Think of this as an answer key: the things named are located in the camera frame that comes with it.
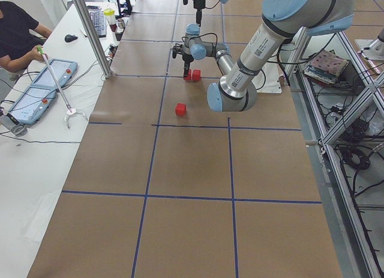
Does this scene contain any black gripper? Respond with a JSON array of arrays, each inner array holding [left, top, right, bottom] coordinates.
[[182, 53, 194, 77], [193, 0, 206, 25]]

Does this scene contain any black computer mouse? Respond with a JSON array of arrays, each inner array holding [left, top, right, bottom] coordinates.
[[64, 34, 78, 43]]

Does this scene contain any reacher grabber stick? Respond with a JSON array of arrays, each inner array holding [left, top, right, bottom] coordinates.
[[37, 46, 89, 128]]

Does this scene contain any stack of patterned cloths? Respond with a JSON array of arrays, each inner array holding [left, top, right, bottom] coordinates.
[[303, 50, 349, 85]]

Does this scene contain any teach pendant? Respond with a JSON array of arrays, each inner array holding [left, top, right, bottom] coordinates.
[[31, 59, 78, 89], [9, 86, 56, 125]]

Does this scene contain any upper teach pendant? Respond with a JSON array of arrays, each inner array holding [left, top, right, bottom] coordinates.
[[31, 59, 78, 89]]

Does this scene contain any black keyboard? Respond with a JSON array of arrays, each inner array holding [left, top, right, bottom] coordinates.
[[89, 10, 107, 38]]

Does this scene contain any person in black shirt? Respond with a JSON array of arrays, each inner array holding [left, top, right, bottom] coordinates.
[[1, 1, 52, 73]]

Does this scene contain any yellow lid cup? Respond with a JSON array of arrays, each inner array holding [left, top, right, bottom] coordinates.
[[103, 8, 117, 32]]

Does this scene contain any aluminium frame post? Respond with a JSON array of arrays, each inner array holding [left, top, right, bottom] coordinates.
[[72, 0, 112, 79]]

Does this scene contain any red block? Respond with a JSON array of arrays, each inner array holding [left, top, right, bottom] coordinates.
[[191, 69, 201, 82], [183, 69, 192, 81], [175, 103, 187, 116]]

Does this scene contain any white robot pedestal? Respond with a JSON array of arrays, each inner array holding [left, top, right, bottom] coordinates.
[[253, 63, 282, 94]]

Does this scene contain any lower teach pendant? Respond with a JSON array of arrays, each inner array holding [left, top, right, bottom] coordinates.
[[9, 86, 56, 125]]

